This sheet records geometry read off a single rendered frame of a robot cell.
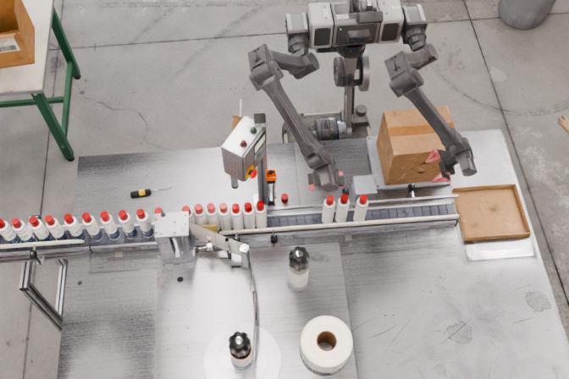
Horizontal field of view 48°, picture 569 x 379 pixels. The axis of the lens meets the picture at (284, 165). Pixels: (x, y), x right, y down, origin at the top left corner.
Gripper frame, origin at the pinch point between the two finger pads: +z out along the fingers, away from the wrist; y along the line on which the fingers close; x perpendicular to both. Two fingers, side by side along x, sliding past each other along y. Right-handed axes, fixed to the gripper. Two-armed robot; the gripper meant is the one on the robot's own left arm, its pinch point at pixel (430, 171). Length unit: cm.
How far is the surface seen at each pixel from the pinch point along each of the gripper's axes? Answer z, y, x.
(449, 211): 14.2, 5.6, 29.0
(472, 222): 10.9, 10.2, 40.1
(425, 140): 2.3, -19.1, 6.3
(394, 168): 19.8, -12.7, 3.6
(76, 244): 120, 3, -101
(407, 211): 26.2, 3.8, 14.3
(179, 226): 69, 12, -80
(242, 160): 28, 2, -78
